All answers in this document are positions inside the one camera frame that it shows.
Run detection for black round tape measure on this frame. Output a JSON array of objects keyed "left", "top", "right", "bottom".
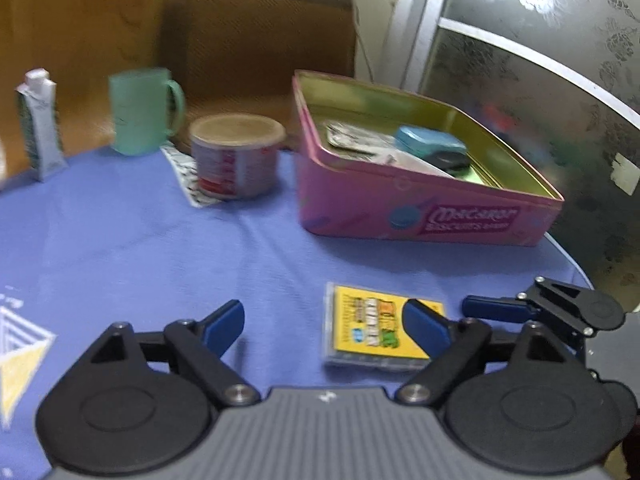
[{"left": 422, "top": 150, "right": 471, "bottom": 178}]

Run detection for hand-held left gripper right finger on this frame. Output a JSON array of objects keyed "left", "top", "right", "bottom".
[{"left": 398, "top": 299, "right": 571, "bottom": 406}]

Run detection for pink tin box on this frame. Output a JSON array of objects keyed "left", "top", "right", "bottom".
[{"left": 292, "top": 70, "right": 566, "bottom": 248}]

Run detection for silver foil packet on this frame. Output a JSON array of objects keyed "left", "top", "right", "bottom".
[{"left": 325, "top": 120, "right": 401, "bottom": 156}]

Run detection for blue printed tablecloth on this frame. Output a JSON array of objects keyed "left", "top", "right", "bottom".
[{"left": 0, "top": 147, "right": 596, "bottom": 466}]

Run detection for patterned white paper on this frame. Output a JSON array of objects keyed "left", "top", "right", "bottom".
[{"left": 160, "top": 142, "right": 236, "bottom": 209}]

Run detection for white cable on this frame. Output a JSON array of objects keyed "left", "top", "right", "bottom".
[{"left": 345, "top": 0, "right": 376, "bottom": 81}]

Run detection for frosted glass sliding door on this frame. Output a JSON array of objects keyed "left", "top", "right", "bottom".
[{"left": 375, "top": 0, "right": 640, "bottom": 306}]

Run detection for green plastic mug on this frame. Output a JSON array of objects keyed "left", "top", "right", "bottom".
[{"left": 109, "top": 66, "right": 187, "bottom": 157}]

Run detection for yellow card case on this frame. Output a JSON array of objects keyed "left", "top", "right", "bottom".
[{"left": 320, "top": 282, "right": 446, "bottom": 372}]

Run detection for white tape piece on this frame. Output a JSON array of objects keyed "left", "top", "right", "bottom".
[{"left": 610, "top": 152, "right": 640, "bottom": 193}]

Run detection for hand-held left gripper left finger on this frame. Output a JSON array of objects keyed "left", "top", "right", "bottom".
[{"left": 87, "top": 300, "right": 261, "bottom": 407}]

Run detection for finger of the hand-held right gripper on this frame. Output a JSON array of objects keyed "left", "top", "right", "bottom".
[{"left": 462, "top": 276, "right": 626, "bottom": 337}]

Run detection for round can with beige lid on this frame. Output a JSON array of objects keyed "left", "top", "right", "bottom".
[{"left": 189, "top": 114, "right": 287, "bottom": 200}]

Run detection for blue plastic case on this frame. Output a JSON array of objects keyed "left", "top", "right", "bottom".
[{"left": 395, "top": 125, "right": 467, "bottom": 158}]

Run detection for green white drink carton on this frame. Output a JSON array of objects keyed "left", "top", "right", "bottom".
[{"left": 15, "top": 69, "right": 67, "bottom": 182}]

